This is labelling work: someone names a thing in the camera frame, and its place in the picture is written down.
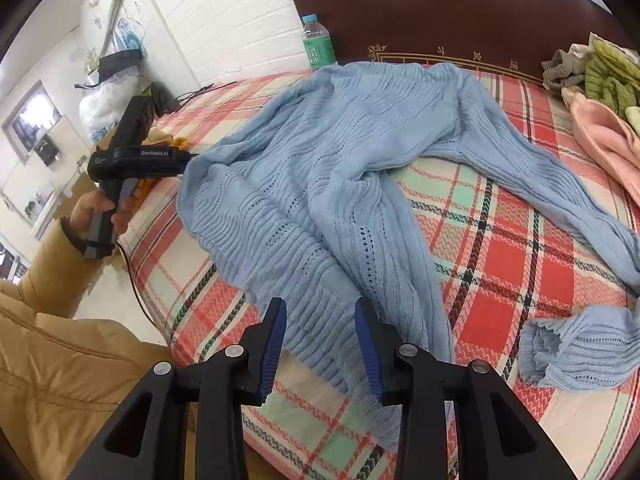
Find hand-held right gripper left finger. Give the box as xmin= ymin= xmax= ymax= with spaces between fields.
xmin=67 ymin=297 xmax=288 ymax=480

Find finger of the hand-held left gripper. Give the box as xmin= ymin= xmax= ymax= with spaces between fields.
xmin=171 ymin=154 xmax=197 ymax=178

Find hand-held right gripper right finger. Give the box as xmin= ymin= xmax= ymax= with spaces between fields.
xmin=354 ymin=297 xmax=576 ymax=480

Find light blue knit sweater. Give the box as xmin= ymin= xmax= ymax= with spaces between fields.
xmin=176 ymin=61 xmax=640 ymax=453

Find person's left forearm yellow sleeve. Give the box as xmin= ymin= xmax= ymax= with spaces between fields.
xmin=0 ymin=217 xmax=121 ymax=321

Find person's left hand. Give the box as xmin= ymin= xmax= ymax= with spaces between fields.
xmin=68 ymin=191 xmax=137 ymax=251

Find yellow and red toys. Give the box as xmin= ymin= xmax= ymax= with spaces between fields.
xmin=134 ymin=127 xmax=188 ymax=196

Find white plastic bag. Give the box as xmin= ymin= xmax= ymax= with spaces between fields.
xmin=79 ymin=72 xmax=151 ymax=143

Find dark small box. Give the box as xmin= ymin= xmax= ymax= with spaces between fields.
xmin=150 ymin=82 xmax=181 ymax=113

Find black bag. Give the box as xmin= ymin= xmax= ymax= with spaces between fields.
xmin=97 ymin=50 xmax=142 ymax=83

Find red plaid bed blanket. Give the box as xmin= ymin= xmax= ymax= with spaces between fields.
xmin=120 ymin=62 xmax=640 ymax=480

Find green label water bottle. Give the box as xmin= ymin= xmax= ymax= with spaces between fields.
xmin=301 ymin=14 xmax=337 ymax=71

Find person's yellow jacket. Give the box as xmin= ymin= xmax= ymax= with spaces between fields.
xmin=0 ymin=280 xmax=201 ymax=480

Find dark wooden headboard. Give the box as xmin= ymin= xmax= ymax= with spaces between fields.
xmin=291 ymin=0 xmax=640 ymax=86

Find pink garment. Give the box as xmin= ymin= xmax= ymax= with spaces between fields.
xmin=570 ymin=92 xmax=640 ymax=191

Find green knit garment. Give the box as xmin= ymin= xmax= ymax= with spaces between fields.
xmin=584 ymin=40 xmax=640 ymax=121

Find cream garment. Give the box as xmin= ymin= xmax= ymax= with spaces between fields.
xmin=552 ymin=32 xmax=640 ymax=136

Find thin black cable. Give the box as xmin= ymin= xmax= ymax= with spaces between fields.
xmin=180 ymin=81 xmax=237 ymax=106

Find framed wall picture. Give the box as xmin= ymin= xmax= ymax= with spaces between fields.
xmin=2 ymin=80 xmax=63 ymax=156

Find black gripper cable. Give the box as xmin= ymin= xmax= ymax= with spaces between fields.
xmin=116 ymin=246 xmax=171 ymax=348

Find vertical wall pipe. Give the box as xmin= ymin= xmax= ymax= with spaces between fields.
xmin=99 ymin=0 xmax=135 ymax=61

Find dark wall picture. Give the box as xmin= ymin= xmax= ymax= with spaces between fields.
xmin=0 ymin=241 xmax=30 ymax=282

